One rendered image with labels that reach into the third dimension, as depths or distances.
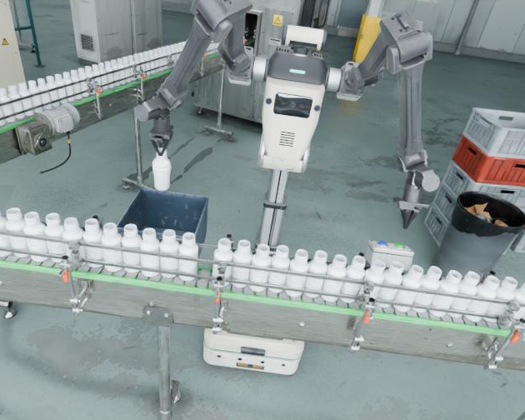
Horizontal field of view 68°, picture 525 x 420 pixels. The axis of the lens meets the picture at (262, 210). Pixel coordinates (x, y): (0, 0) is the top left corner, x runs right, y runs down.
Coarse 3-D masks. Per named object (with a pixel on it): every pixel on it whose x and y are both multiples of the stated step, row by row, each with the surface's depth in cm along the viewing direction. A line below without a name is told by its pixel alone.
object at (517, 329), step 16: (64, 256) 112; (64, 272) 112; (224, 272) 118; (368, 288) 117; (80, 304) 123; (224, 304) 124; (368, 304) 114; (512, 304) 118; (368, 320) 115; (512, 320) 118; (512, 336) 117; (352, 352) 126; (496, 352) 122
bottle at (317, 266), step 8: (320, 256) 121; (312, 264) 120; (320, 264) 119; (312, 272) 120; (320, 272) 119; (312, 280) 121; (320, 280) 121; (304, 288) 125; (312, 288) 123; (320, 288) 124; (312, 296) 125
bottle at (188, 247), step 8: (184, 240) 117; (192, 240) 118; (184, 248) 118; (192, 248) 119; (184, 256) 119; (192, 256) 119; (184, 264) 121; (192, 264) 121; (192, 272) 123; (184, 280) 125
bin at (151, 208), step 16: (144, 192) 177; (160, 192) 177; (176, 192) 176; (128, 208) 162; (144, 208) 182; (160, 208) 182; (176, 208) 181; (192, 208) 180; (144, 224) 187; (160, 224) 187; (176, 224) 186; (192, 224) 185
